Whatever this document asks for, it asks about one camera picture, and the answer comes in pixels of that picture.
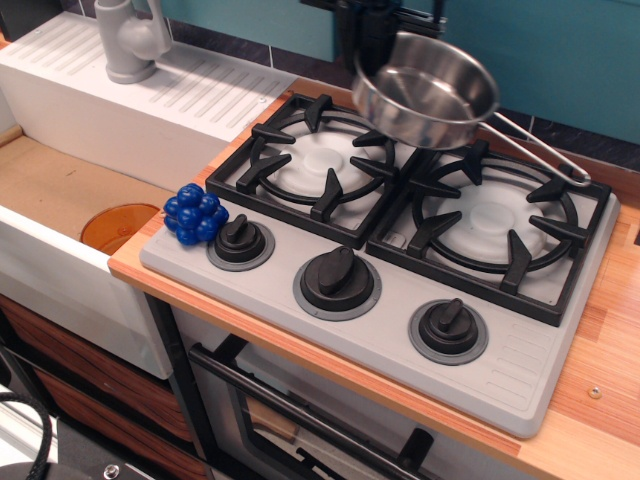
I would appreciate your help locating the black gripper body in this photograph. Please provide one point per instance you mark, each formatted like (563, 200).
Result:
(408, 19)

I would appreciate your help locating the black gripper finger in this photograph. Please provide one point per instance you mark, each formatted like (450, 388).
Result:
(379, 28)
(346, 35)

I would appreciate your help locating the stainless steel pan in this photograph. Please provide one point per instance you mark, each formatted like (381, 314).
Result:
(431, 94)

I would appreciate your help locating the black left stove knob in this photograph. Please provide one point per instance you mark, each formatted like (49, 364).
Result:
(241, 245)

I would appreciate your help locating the black stove knob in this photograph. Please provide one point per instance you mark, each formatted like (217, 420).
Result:
(241, 245)
(337, 286)
(448, 332)

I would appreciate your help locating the blue toy blueberry cluster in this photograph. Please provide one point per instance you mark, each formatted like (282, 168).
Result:
(194, 216)

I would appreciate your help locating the grey toy stove top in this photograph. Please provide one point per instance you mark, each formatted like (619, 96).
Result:
(509, 386)

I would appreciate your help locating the black middle stove knob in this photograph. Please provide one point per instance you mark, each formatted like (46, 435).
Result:
(337, 286)

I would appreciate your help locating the black right stove knob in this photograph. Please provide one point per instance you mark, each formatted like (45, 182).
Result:
(448, 332)

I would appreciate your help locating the black left burner grate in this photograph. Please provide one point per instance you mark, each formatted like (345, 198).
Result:
(316, 170)

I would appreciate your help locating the black burner grate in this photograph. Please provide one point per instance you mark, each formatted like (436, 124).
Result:
(316, 170)
(497, 228)

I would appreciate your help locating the grey toy faucet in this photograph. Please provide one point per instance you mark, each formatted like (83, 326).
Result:
(131, 44)

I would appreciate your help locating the black right burner grate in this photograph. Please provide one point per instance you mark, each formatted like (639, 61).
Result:
(497, 228)

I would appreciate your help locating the white toy sink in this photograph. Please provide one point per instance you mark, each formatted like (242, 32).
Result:
(74, 143)

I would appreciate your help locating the wooden drawer fronts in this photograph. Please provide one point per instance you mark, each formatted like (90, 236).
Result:
(132, 410)

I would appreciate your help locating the oven door with handle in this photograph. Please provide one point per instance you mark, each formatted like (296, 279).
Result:
(290, 423)

